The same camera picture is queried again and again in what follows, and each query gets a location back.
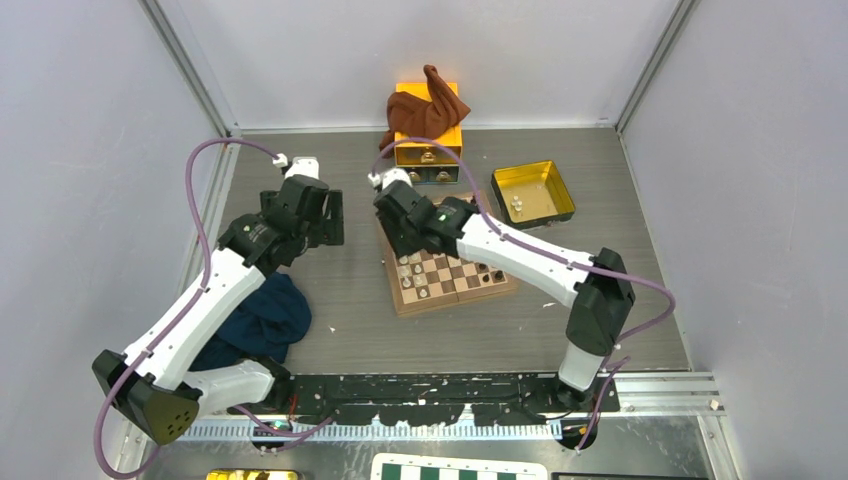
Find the green white chess mat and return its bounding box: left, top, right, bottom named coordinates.
left=370, top=453, right=551, bottom=480

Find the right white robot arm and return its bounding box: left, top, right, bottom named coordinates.
left=367, top=168, right=635, bottom=411

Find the wooden chess board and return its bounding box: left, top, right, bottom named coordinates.
left=377, top=227, right=519, bottom=316

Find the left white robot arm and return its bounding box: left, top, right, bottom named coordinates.
left=92, top=157, right=343, bottom=446

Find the yellow metal tray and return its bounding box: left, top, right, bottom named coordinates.
left=491, top=160, right=576, bottom=230

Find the dark blue cloth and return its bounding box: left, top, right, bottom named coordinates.
left=189, top=272, right=312, bottom=372

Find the yellow drawer box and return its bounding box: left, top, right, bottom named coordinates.
left=393, top=82, right=463, bottom=184

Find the brown cloth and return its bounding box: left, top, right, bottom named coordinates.
left=378, top=64, right=471, bottom=158

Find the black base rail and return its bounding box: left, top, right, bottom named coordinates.
left=247, top=372, right=620, bottom=427

